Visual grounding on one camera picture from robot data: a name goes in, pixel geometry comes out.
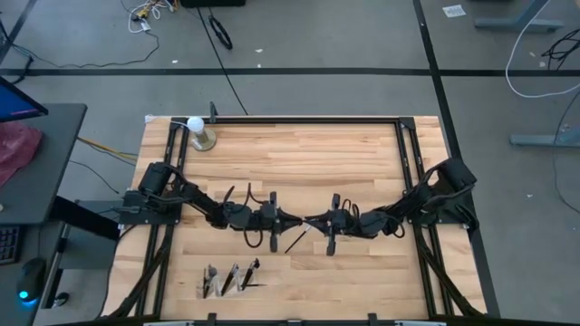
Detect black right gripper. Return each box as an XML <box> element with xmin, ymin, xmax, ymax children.
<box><xmin>304</xmin><ymin>193</ymin><xmax>359</xmax><ymax>256</ymax></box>

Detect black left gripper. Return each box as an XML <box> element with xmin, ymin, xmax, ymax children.
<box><xmin>257</xmin><ymin>191</ymin><xmax>304</xmax><ymax>254</ymax></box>

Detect brown handle makeup brush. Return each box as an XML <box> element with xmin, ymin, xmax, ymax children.
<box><xmin>284</xmin><ymin>225</ymin><xmax>313</xmax><ymax>254</ymax></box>

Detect black wide head makeup brush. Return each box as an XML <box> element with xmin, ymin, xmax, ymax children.
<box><xmin>239</xmin><ymin>257</ymin><xmax>261</xmax><ymax>292</ymax></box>

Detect fluffy grey bristle makeup brush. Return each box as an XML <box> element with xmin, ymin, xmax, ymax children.
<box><xmin>202</xmin><ymin>264</ymin><xmax>219</xmax><ymax>300</ymax></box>

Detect white bulb brass base lamp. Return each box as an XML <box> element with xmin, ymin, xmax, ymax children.
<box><xmin>186</xmin><ymin>116</ymin><xmax>218</xmax><ymax>152</ymax></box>

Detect black desk crossbeam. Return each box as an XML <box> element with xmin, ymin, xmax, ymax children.
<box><xmin>48</xmin><ymin>195</ymin><xmax>121</xmax><ymax>242</ymax></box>

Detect black box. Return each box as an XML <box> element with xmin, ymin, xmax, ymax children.
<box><xmin>179</xmin><ymin>0</ymin><xmax>247</xmax><ymax>8</ymax></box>

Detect blue-grey table foot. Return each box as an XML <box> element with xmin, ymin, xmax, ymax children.
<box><xmin>474</xmin><ymin>0</ymin><xmax>566</xmax><ymax>33</ymax></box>
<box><xmin>509</xmin><ymin>124</ymin><xmax>580</xmax><ymax>149</ymax></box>

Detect black desk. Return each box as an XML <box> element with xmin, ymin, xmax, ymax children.
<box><xmin>0</xmin><ymin>102</ymin><xmax>88</xmax><ymax>226</ymax></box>

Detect black computer mouse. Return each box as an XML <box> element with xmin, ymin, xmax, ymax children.
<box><xmin>16</xmin><ymin>257</ymin><xmax>48</xmax><ymax>303</ymax></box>

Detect black keyboard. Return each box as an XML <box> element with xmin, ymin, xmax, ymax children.
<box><xmin>0</xmin><ymin>225</ymin><xmax>22</xmax><ymax>266</ymax></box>

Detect pink cloth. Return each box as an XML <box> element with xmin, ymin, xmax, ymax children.
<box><xmin>0</xmin><ymin>121</ymin><xmax>44</xmax><ymax>187</ymax></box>

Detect dark grey lower desk shelf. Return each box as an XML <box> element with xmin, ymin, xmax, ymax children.
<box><xmin>0</xmin><ymin>221</ymin><xmax>69</xmax><ymax>326</ymax></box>

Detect computer monitor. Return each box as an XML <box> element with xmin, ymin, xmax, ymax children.
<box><xmin>0</xmin><ymin>75</ymin><xmax>50</xmax><ymax>124</ymax></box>

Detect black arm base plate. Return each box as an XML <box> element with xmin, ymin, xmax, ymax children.
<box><xmin>402</xmin><ymin>187</ymin><xmax>472</xmax><ymax>226</ymax></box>
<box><xmin>118</xmin><ymin>189</ymin><xmax>185</xmax><ymax>226</ymax></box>

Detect long straight black cable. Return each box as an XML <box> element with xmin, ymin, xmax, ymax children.
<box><xmin>195</xmin><ymin>6</ymin><xmax>249</xmax><ymax>117</ymax></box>

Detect white lamp cable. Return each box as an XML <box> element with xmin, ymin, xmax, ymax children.
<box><xmin>143</xmin><ymin>113</ymin><xmax>190</xmax><ymax>129</ymax></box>

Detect black coiled cable loop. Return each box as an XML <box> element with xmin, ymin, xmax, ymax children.
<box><xmin>208</xmin><ymin>15</ymin><xmax>234</xmax><ymax>51</ymax></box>

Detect white floor cable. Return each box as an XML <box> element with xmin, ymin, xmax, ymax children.
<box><xmin>505</xmin><ymin>0</ymin><xmax>580</xmax><ymax>100</ymax></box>

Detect thin curved black cable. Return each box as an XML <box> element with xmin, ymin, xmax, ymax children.
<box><xmin>551</xmin><ymin>88</ymin><xmax>580</xmax><ymax>214</ymax></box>

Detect white and yellow cable bundle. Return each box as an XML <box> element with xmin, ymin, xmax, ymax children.
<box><xmin>120</xmin><ymin>0</ymin><xmax>176</xmax><ymax>34</ymax></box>

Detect thin black floor cable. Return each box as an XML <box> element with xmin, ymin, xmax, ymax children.
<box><xmin>0</xmin><ymin>20</ymin><xmax>160</xmax><ymax>85</ymax></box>

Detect tangled black cables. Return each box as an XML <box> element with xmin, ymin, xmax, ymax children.
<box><xmin>541</xmin><ymin>29</ymin><xmax>580</xmax><ymax>72</ymax></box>

